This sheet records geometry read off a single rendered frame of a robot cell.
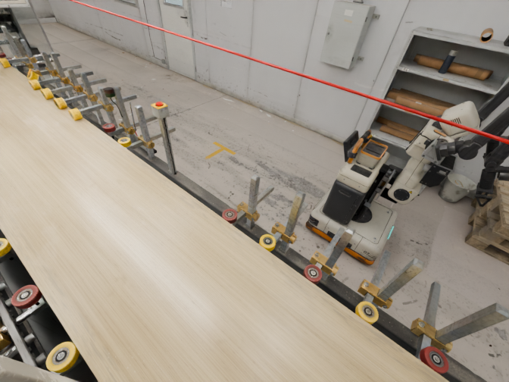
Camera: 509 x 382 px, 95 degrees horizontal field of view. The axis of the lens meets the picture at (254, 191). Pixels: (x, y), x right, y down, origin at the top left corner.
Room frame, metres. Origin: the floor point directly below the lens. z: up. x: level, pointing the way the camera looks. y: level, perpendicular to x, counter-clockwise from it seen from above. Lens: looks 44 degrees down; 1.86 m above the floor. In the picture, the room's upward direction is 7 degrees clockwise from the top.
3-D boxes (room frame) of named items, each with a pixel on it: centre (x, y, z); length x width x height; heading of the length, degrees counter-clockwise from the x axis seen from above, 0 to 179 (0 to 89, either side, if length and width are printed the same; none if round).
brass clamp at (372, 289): (0.49, -0.60, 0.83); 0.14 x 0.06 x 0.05; 56
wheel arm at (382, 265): (0.54, -0.62, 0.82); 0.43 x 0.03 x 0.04; 146
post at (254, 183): (0.89, 0.00, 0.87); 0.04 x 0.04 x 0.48; 56
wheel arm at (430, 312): (0.40, -0.83, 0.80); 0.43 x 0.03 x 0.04; 146
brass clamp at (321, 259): (0.63, -0.40, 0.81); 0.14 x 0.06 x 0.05; 56
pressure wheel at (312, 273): (0.52, -0.30, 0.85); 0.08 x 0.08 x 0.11
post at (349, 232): (0.61, -0.41, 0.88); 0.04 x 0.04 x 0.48; 56
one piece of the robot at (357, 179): (1.58, -0.90, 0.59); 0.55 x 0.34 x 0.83; 146
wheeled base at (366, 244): (1.53, -0.98, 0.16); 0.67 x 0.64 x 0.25; 56
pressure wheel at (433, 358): (0.24, -0.72, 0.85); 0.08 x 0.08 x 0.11
